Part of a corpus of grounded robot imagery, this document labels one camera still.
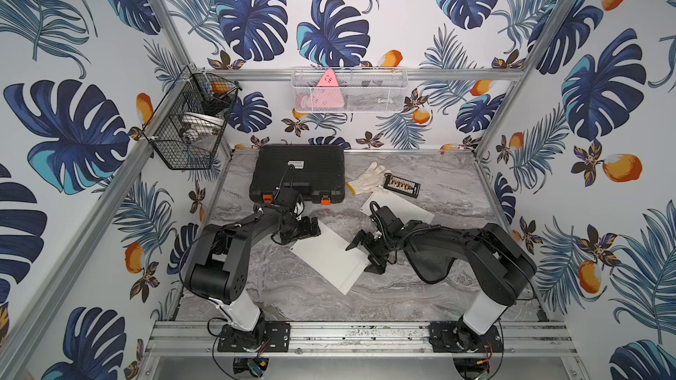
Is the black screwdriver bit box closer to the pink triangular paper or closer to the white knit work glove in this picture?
the white knit work glove

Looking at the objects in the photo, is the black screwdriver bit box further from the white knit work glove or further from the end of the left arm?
the end of the left arm

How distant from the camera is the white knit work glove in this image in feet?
3.58
